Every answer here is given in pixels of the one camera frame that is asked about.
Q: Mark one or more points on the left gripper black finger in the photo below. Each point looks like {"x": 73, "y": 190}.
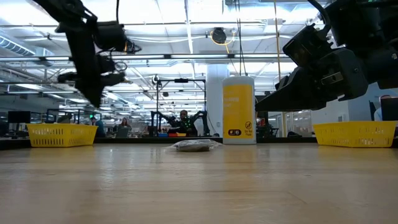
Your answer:
{"x": 98, "y": 95}
{"x": 86, "y": 93}

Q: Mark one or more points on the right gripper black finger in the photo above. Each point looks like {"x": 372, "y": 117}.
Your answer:
{"x": 280, "y": 105}
{"x": 301, "y": 87}

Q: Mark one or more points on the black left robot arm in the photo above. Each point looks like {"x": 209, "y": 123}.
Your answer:
{"x": 62, "y": 9}

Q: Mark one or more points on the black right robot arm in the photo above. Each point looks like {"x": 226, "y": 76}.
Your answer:
{"x": 379, "y": 31}

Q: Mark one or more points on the yellow white wipes canister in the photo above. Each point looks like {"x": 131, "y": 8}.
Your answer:
{"x": 238, "y": 109}

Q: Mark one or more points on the yellow perforated plastic basket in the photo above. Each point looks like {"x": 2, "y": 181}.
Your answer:
{"x": 62, "y": 137}
{"x": 354, "y": 135}

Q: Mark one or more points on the black computer monitor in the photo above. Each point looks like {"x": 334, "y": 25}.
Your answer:
{"x": 390, "y": 109}

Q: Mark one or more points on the white building pillar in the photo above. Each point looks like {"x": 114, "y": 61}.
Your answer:
{"x": 214, "y": 93}

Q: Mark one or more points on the black background monitor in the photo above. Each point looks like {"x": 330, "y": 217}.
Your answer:
{"x": 18, "y": 116}

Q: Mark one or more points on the dark round item in bag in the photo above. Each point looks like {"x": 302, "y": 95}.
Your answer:
{"x": 194, "y": 146}

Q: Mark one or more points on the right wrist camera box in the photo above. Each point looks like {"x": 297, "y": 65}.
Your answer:
{"x": 306, "y": 46}

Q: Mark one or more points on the black aluminium table frame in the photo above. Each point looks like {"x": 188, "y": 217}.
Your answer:
{"x": 124, "y": 140}

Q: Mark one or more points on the black background gantry frame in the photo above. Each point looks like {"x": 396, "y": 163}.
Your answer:
{"x": 180, "y": 80}

